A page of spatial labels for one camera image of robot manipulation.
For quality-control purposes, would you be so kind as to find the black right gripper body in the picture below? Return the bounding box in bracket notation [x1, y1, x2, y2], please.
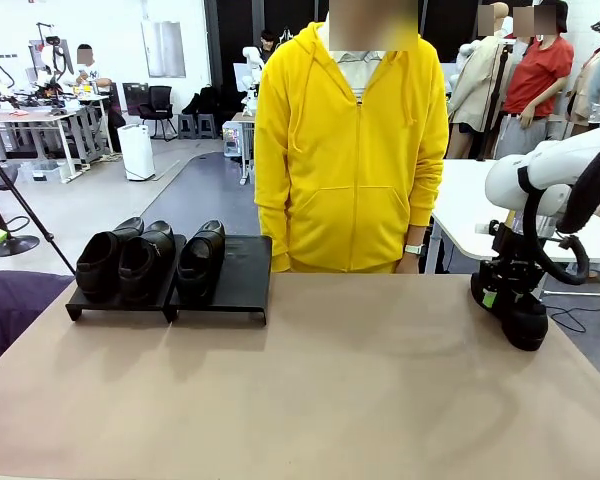
[478, 257, 546, 296]

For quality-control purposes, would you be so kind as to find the black leather loafer shoe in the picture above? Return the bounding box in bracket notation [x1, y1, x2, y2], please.
[470, 272, 550, 352]
[118, 220, 176, 305]
[176, 219, 227, 305]
[74, 216, 145, 304]

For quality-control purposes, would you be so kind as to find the person's left forearm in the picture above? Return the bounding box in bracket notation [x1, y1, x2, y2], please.
[405, 159, 450, 246]

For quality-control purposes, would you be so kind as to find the person's right forearm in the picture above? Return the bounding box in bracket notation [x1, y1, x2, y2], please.
[254, 189, 292, 274]

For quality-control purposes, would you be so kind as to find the black metal shoe stand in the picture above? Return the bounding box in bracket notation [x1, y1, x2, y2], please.
[65, 233, 187, 324]
[164, 234, 273, 327]

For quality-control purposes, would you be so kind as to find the person's left hand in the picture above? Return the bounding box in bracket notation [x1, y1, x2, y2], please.
[395, 252, 425, 275]

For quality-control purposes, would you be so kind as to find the black bar stool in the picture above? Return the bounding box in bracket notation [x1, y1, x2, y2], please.
[0, 167, 41, 259]

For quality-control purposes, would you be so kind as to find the clear plastic storage box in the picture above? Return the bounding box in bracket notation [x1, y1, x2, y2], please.
[18, 160, 67, 185]

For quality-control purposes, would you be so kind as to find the purple cloth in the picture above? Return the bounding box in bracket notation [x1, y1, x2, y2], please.
[0, 271, 76, 371]

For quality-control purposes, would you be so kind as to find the white folding table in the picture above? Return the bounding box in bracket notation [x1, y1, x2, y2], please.
[429, 158, 600, 317]

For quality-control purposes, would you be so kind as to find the white workshop desk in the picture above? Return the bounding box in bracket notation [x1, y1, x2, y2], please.
[0, 110, 81, 184]

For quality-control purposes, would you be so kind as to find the white air purifier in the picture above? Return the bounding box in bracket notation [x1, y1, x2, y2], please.
[116, 124, 156, 182]

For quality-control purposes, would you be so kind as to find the seated person in white shirt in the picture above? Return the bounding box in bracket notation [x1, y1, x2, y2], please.
[73, 43, 112, 101]

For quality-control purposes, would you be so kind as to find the black and white desk robot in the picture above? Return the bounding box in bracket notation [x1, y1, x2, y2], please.
[27, 22, 76, 101]

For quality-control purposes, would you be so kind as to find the mannequin in beige coat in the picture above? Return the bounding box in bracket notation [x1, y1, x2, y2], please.
[452, 2, 514, 161]

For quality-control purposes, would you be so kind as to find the mannequin in red shirt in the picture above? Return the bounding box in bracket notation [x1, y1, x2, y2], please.
[499, 0, 576, 161]

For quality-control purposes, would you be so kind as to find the person in yellow hoodie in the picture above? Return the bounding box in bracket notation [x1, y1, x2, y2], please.
[253, 20, 451, 275]

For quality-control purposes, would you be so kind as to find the mannequin with bucket hat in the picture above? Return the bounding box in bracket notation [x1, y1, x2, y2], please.
[562, 9, 600, 134]

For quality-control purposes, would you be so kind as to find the black office chair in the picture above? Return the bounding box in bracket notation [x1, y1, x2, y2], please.
[138, 85, 177, 141]

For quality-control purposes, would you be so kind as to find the black backpack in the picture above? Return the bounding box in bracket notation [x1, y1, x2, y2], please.
[182, 85, 221, 117]

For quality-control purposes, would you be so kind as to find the computer case with lights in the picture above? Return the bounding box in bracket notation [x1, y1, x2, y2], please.
[221, 122, 246, 159]

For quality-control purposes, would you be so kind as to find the standing person with black hair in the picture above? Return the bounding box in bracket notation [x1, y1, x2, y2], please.
[258, 28, 277, 64]

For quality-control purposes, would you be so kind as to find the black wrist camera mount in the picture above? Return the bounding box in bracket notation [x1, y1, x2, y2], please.
[475, 218, 519, 261]

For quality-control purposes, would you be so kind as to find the black floor cable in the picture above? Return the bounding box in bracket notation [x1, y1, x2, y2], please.
[549, 304, 589, 334]

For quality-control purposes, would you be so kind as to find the black camera tripod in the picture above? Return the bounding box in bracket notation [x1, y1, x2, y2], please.
[0, 137, 79, 277]

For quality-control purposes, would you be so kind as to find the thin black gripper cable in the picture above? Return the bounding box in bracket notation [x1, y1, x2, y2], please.
[517, 167, 591, 286]

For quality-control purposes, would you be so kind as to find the thick black corrugated hose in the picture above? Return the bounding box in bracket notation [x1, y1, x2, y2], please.
[554, 130, 600, 235]

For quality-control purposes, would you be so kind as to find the white wall cabinet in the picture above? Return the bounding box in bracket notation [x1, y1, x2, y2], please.
[140, 20, 187, 79]

